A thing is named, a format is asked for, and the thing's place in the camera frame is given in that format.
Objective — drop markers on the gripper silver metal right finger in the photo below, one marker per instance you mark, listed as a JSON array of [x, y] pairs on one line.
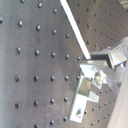
[[119, 52]]

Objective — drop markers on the silver metal cable clip bracket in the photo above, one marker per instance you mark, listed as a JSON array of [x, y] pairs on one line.
[[82, 96]]

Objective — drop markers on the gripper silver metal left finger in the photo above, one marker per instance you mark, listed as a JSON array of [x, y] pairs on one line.
[[102, 68]]

